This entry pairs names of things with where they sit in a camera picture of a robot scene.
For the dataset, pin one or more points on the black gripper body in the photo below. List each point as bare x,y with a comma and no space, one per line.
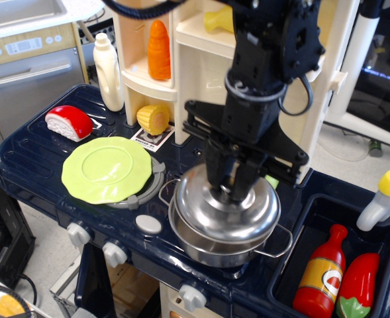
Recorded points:
248,125

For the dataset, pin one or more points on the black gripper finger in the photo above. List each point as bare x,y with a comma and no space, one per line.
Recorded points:
247,174
219,162

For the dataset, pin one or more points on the steel pot lid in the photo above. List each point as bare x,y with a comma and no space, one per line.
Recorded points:
213,214

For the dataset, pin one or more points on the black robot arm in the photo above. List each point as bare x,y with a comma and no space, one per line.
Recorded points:
276,43

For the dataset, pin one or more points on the stainless steel pot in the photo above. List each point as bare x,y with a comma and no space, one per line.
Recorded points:
224,255

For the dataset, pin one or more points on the green toy apple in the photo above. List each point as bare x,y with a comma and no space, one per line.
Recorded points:
273,182

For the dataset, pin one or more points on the yellow toy corn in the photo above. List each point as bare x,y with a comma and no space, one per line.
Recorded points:
154,119

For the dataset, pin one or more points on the grey oval button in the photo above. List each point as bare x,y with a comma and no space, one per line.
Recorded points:
148,224

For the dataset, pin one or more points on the cream toy kitchen shelf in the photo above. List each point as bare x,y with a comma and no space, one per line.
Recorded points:
201,59

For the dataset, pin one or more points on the orange toy carrot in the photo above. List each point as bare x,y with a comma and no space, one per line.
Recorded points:
158,52

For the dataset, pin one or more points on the light green plastic plate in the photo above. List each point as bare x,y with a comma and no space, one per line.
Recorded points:
106,170

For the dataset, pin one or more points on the yellow toy banana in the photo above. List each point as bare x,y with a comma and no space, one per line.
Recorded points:
222,18

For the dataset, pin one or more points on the navy toy kitchen counter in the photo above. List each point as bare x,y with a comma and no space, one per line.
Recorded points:
31,162

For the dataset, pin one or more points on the red toy ketchup bottle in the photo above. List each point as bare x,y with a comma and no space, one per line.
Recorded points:
319,286

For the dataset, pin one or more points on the grey right stove knob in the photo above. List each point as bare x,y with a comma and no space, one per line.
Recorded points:
192,298

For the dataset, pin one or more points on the grey stove knob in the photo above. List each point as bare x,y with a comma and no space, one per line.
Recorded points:
192,298
78,235
114,255

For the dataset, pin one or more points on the cream toy bottle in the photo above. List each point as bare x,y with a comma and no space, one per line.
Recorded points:
108,73

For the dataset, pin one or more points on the grey middle stove knob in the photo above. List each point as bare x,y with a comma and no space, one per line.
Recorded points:
114,255

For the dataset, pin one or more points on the grey faucet yellow cap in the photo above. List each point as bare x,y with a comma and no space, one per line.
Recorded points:
378,209

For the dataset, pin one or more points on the red white toy ham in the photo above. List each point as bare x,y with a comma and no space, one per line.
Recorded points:
70,122

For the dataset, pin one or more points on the grey left stove knob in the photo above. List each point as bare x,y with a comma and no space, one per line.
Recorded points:
78,235

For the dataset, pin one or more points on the red toy chili pepper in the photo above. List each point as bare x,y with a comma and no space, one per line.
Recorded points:
355,298

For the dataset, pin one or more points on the black crate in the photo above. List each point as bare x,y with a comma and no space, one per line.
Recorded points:
16,241

